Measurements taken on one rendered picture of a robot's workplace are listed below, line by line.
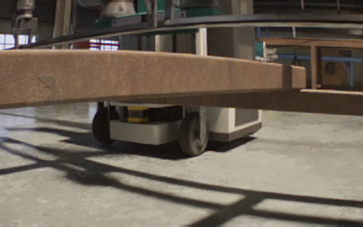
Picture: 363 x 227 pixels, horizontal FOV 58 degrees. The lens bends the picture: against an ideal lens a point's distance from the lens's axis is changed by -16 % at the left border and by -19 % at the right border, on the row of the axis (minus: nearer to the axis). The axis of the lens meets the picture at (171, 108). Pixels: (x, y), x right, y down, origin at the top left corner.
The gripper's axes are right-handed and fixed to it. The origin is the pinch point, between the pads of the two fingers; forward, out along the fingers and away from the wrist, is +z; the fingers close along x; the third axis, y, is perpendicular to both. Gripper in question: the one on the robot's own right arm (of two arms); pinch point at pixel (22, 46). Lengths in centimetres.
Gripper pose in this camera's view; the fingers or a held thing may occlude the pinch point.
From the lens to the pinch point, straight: 170.7
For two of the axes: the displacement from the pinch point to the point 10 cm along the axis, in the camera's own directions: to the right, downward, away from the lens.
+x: 5.9, -0.7, 8.0
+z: 0.0, 10.0, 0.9
